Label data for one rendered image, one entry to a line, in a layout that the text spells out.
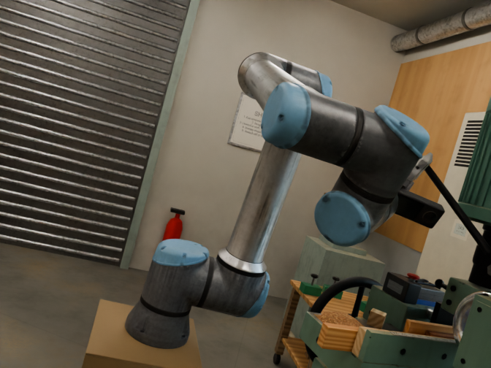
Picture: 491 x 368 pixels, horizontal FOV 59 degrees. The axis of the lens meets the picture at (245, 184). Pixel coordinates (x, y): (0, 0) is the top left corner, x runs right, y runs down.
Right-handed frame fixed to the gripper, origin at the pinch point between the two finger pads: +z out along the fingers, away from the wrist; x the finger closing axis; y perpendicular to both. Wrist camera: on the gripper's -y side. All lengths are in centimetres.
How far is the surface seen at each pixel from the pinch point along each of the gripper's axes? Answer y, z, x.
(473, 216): -13.0, -6.5, -3.3
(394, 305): -12.9, -0.8, 26.6
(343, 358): -11.1, -29.3, 25.3
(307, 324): -1.6, -21.3, 31.8
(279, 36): 187, 244, 38
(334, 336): -7.6, -32.3, 20.5
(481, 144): -5.8, 0.2, -14.3
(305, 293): 23, 106, 122
